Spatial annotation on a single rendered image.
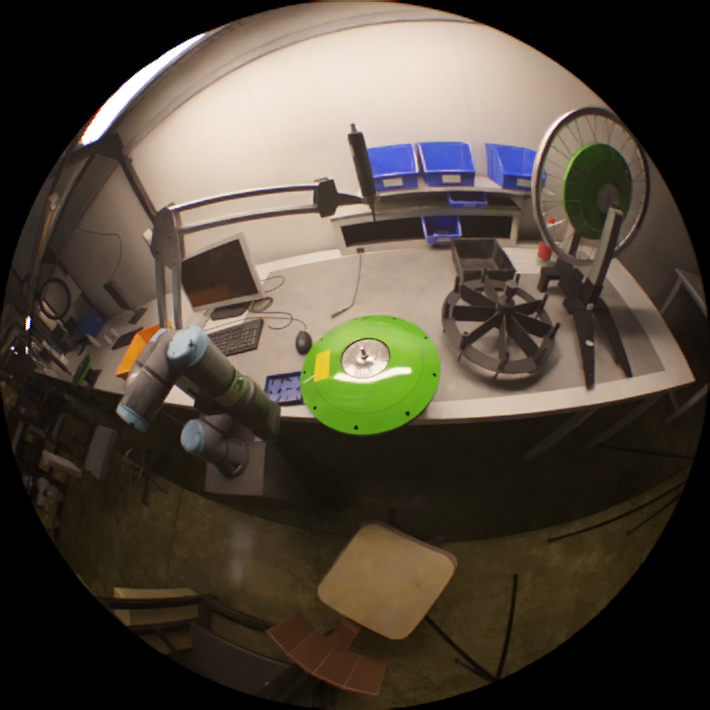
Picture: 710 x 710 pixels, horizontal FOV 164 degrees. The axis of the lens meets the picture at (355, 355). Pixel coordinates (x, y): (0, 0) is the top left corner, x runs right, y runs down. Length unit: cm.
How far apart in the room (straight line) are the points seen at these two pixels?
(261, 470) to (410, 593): 62
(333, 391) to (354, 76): 118
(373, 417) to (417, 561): 57
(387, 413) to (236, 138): 132
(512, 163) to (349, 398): 120
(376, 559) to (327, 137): 162
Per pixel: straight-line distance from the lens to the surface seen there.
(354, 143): 61
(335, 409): 48
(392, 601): 93
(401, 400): 46
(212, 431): 70
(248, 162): 137
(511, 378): 72
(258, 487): 78
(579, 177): 78
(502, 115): 130
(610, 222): 83
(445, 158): 121
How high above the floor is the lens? 149
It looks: 50 degrees down
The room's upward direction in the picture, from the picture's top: 20 degrees counter-clockwise
